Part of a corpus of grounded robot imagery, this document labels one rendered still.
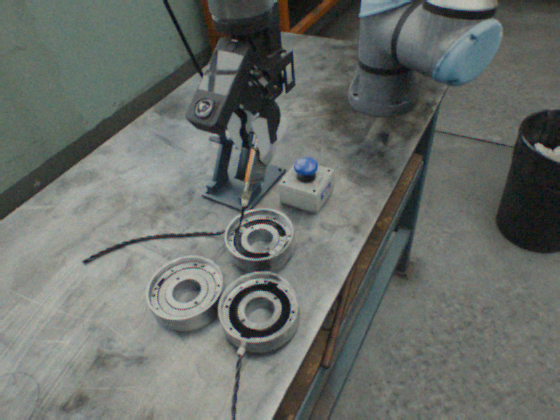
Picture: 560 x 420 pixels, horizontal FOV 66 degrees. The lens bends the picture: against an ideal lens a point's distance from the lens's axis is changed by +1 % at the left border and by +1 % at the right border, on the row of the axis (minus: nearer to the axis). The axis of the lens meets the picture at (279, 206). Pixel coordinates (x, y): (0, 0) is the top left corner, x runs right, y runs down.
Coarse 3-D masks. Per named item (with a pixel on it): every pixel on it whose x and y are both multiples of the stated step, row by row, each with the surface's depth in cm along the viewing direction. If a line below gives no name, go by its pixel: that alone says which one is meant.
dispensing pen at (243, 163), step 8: (256, 144) 62; (248, 152) 61; (240, 160) 62; (248, 160) 61; (240, 168) 62; (240, 176) 62; (248, 184) 64; (248, 192) 64; (248, 200) 65; (240, 224) 66
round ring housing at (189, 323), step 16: (192, 256) 62; (160, 272) 61; (176, 272) 62; (208, 272) 62; (176, 288) 61; (192, 288) 63; (224, 288) 59; (176, 304) 58; (192, 304) 58; (208, 304) 56; (160, 320) 57; (176, 320) 55; (192, 320) 56; (208, 320) 57
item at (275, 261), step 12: (240, 216) 67; (252, 216) 69; (264, 216) 69; (276, 216) 68; (228, 228) 66; (252, 228) 67; (264, 228) 67; (288, 228) 66; (228, 240) 65; (252, 240) 68; (276, 240) 65; (288, 240) 65; (228, 252) 64; (252, 252) 64; (288, 252) 63; (240, 264) 63; (252, 264) 62; (264, 264) 62; (276, 264) 62
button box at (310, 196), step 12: (324, 168) 73; (288, 180) 72; (300, 180) 71; (312, 180) 71; (324, 180) 71; (288, 192) 72; (300, 192) 70; (312, 192) 69; (324, 192) 72; (288, 204) 74; (300, 204) 72; (312, 204) 71
